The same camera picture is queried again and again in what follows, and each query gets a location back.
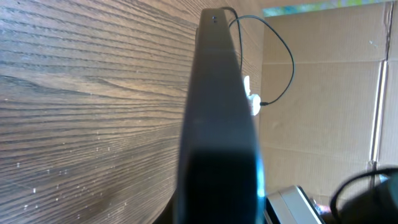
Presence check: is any Samsung Galaxy smartphone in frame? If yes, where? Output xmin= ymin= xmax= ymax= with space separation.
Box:
xmin=174 ymin=9 xmax=266 ymax=223

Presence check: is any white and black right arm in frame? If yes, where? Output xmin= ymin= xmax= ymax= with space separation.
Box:
xmin=330 ymin=167 xmax=397 ymax=224

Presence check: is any white USB charger adapter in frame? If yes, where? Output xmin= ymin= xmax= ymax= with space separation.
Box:
xmin=247 ymin=94 xmax=261 ymax=116

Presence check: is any white power extension strip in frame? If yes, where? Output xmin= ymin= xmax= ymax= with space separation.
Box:
xmin=243 ymin=76 xmax=251 ymax=96

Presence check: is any brown cardboard backdrop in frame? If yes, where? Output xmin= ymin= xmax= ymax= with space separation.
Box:
xmin=254 ymin=0 xmax=398 ymax=206

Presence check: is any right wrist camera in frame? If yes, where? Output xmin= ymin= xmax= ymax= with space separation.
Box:
xmin=264 ymin=185 xmax=325 ymax=224

